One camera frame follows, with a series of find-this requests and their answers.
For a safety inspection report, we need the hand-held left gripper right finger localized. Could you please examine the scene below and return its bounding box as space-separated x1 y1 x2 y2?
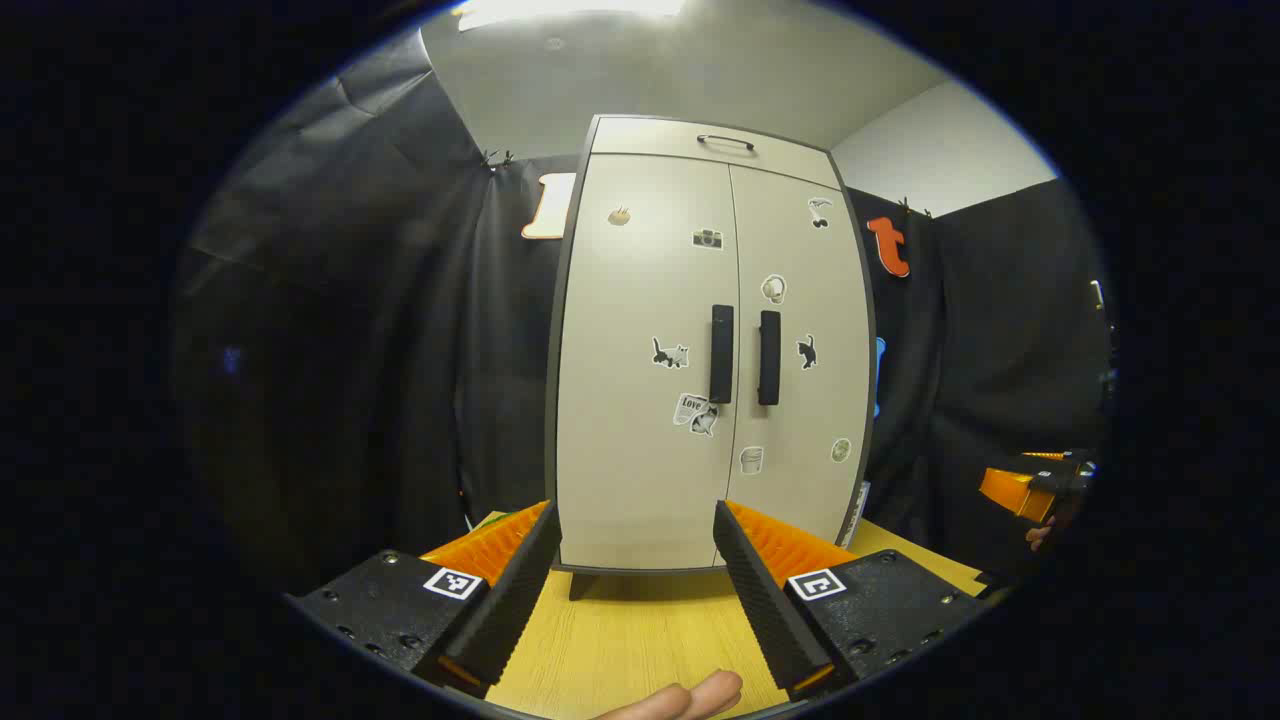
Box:
712 500 991 701

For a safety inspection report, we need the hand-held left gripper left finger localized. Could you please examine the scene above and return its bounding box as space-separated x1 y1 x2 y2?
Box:
285 500 563 699

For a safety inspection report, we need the black door handle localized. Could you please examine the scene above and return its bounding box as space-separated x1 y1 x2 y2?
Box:
757 310 782 406
710 304 735 405

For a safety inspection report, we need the cabinet door with headphones sticker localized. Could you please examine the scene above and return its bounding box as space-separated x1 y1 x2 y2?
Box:
722 163 873 567

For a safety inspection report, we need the cabinet door with camera sticker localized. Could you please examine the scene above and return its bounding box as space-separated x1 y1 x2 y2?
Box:
556 153 741 571

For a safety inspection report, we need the white double-door shoe cabinet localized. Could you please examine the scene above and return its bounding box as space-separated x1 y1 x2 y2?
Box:
545 114 879 601

